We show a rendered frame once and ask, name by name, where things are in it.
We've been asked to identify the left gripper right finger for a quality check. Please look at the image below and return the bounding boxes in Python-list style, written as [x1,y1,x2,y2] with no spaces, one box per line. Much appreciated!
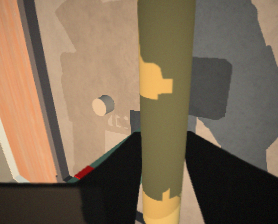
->
[185,131,278,224]

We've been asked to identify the long yellow rod with olive band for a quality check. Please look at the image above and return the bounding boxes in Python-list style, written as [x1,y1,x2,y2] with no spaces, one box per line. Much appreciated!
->
[135,0,196,224]

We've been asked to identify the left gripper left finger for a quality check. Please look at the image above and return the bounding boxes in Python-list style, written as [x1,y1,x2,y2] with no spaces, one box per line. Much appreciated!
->
[0,132,142,224]

